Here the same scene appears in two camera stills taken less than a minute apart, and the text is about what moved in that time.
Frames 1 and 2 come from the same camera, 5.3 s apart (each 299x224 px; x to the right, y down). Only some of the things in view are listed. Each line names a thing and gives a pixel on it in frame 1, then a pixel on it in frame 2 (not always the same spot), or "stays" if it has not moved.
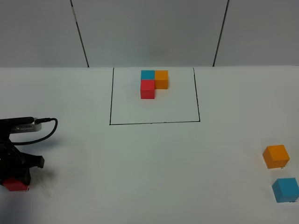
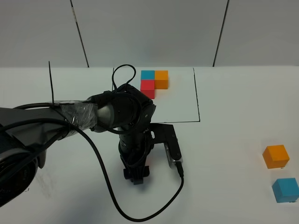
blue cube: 285,190 stays
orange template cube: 161,79 stays
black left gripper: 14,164 -> 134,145
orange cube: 275,156 stays
